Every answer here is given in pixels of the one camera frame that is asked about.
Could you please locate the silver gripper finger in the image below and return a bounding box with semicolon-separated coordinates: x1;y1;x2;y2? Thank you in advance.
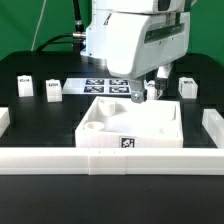
129;79;146;103
155;65;172;91

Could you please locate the white square tabletop part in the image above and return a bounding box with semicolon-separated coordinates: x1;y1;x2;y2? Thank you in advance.
75;97;183;148

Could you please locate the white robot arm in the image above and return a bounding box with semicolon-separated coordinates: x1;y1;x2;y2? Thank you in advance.
81;0;191;103

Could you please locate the white right fence piece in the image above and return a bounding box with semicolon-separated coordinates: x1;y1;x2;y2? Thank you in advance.
202;109;224;149

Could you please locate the white fence piece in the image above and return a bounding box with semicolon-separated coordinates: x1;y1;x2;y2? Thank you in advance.
0;107;10;137
202;109;224;149

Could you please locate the white fiducial tag sheet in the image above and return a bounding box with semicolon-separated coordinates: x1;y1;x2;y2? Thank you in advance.
62;78;131;96

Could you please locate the white left fence piece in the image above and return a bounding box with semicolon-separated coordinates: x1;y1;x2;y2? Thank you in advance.
0;107;10;137

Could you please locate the white front fence bar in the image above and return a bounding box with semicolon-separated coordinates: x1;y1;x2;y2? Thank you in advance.
0;147;224;175

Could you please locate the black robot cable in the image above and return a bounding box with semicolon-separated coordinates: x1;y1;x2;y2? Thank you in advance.
35;0;88;53

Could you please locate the white thin cable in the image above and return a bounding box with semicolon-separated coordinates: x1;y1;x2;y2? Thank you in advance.
31;0;48;52

